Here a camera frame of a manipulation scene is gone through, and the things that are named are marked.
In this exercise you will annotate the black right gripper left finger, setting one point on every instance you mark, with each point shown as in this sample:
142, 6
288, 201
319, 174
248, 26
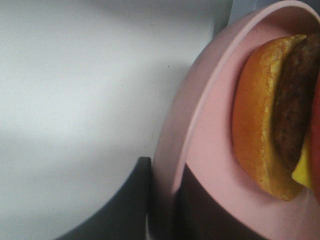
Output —
124, 216

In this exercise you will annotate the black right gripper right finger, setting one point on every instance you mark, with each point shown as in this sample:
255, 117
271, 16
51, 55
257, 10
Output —
242, 214

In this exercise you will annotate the pink round plate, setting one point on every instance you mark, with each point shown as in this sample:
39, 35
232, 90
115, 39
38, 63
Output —
197, 130

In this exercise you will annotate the burger with lettuce and tomato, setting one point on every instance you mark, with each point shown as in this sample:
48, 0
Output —
276, 116

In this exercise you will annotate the white microwave oven body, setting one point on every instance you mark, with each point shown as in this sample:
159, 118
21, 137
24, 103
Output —
288, 14

